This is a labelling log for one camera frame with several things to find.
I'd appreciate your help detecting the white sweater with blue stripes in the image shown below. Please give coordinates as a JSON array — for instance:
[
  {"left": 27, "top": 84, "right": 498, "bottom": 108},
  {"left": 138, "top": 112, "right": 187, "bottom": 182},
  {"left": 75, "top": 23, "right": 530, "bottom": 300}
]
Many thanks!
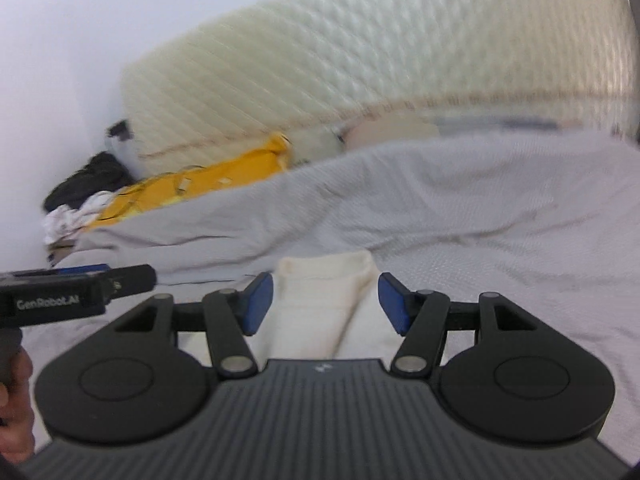
[{"left": 248, "top": 250, "right": 401, "bottom": 367}]

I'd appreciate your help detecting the black clothes pile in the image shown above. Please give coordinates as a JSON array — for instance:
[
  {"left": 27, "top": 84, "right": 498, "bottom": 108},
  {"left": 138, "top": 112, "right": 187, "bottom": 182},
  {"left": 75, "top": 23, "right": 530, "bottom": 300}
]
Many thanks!
[{"left": 42, "top": 152, "right": 134, "bottom": 212}]

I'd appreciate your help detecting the left hand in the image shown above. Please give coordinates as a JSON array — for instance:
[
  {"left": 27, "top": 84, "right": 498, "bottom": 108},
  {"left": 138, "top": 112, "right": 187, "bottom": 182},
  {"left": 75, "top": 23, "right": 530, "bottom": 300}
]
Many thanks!
[{"left": 0, "top": 348, "right": 35, "bottom": 464}]

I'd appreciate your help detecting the brown cardboard box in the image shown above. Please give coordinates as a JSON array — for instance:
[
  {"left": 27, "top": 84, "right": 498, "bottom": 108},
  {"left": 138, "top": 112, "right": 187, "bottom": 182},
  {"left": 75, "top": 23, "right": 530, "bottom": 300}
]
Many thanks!
[{"left": 47, "top": 240, "right": 76, "bottom": 266}]

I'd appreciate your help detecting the white crumpled cloth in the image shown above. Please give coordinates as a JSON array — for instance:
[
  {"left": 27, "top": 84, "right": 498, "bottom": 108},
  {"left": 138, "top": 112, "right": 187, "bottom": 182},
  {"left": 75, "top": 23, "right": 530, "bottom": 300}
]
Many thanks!
[{"left": 42, "top": 191, "right": 116, "bottom": 245}]

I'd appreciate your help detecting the grey bed cover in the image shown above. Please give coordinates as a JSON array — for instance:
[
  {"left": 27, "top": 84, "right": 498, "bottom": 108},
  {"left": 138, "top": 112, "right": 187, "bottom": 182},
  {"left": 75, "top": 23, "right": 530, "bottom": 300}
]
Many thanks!
[{"left": 19, "top": 127, "right": 640, "bottom": 453}]

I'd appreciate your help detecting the yellow garment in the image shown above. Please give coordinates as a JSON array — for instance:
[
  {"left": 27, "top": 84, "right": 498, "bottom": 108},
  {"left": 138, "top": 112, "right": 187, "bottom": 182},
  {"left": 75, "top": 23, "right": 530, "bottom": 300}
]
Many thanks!
[{"left": 85, "top": 133, "right": 292, "bottom": 231}]

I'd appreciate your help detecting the pink pillow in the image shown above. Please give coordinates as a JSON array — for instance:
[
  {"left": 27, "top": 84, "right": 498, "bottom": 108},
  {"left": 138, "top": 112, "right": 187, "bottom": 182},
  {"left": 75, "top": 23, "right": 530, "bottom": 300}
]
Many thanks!
[{"left": 343, "top": 114, "right": 439, "bottom": 152}]

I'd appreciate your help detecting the cream quilted headboard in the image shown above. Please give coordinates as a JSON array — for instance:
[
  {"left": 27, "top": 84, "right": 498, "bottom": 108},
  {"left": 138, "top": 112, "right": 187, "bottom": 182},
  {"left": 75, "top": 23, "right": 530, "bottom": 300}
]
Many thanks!
[{"left": 122, "top": 0, "right": 639, "bottom": 174}]

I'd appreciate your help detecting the black wall socket left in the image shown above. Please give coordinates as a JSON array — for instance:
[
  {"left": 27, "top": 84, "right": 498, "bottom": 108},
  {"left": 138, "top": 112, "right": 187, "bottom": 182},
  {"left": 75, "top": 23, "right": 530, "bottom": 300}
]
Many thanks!
[{"left": 106, "top": 119, "right": 134, "bottom": 142}]

